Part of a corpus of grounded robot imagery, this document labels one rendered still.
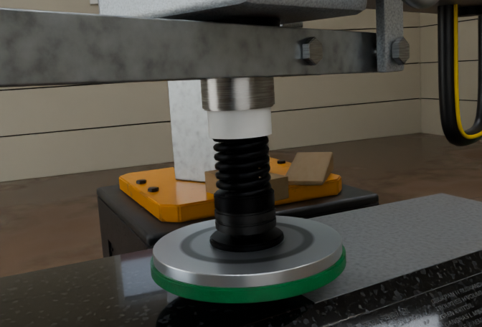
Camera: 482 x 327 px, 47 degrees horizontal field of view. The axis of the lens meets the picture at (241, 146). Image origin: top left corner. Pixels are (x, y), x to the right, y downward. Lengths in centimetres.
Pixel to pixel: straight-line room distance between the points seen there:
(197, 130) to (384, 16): 82
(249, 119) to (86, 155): 603
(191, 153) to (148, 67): 102
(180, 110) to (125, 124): 515
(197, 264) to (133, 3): 27
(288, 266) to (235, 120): 16
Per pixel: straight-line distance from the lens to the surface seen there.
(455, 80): 108
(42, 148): 655
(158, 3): 54
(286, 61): 58
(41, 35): 40
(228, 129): 58
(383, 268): 71
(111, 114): 657
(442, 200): 104
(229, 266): 56
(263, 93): 58
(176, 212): 124
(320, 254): 58
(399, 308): 67
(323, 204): 134
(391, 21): 72
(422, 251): 77
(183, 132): 147
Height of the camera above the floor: 107
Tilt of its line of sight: 8 degrees down
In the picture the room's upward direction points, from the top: 4 degrees counter-clockwise
